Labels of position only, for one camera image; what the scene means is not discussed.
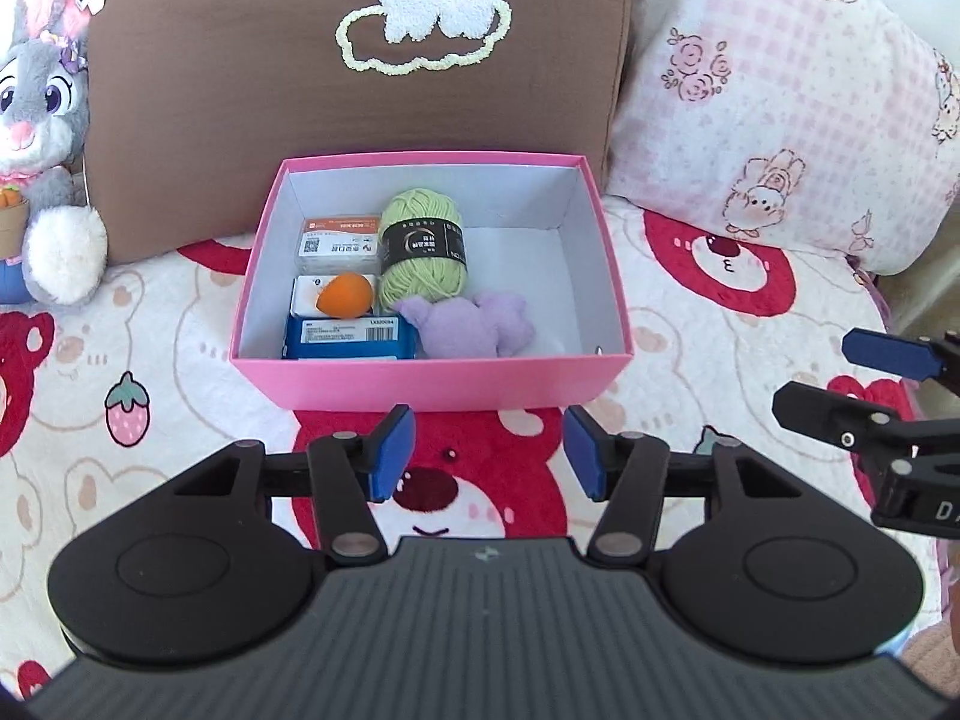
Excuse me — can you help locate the clear box with orange label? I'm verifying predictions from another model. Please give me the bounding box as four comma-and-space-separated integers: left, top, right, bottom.
296, 214, 383, 278

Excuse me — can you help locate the purple plush toy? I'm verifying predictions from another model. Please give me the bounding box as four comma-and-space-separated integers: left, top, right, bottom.
395, 289, 535, 359

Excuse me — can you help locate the bear printed blanket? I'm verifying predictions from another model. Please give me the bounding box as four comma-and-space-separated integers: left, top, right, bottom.
0, 195, 946, 698

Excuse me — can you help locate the white tissue pack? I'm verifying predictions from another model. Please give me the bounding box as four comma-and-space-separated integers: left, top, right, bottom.
289, 274, 376, 320

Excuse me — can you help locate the pink checked pillow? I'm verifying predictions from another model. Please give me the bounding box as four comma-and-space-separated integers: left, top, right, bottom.
604, 0, 960, 278

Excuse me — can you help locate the blue wipes packet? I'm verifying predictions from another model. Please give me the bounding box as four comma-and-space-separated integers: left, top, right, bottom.
281, 313, 421, 361

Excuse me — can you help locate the orange makeup sponge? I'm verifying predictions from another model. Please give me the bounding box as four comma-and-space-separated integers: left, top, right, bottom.
315, 272, 376, 317

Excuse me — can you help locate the pink cardboard box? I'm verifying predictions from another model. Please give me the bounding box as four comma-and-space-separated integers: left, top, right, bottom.
229, 152, 633, 413

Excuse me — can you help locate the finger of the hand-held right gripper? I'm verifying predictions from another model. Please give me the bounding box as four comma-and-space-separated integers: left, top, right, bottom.
772, 381, 960, 460
841, 328, 960, 383

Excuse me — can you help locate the grey rabbit plush toy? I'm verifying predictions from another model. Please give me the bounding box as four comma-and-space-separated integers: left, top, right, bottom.
0, 0, 113, 308

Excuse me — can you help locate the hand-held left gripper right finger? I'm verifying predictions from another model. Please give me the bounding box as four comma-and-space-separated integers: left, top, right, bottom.
562, 405, 800, 567

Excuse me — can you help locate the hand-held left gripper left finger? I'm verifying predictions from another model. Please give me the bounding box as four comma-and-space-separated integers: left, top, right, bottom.
172, 403, 417, 567

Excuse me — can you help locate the brown embroidered pillow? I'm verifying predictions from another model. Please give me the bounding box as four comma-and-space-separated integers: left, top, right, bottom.
84, 0, 638, 267

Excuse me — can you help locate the green yarn ball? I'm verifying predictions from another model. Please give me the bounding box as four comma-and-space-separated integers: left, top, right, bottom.
377, 187, 470, 312

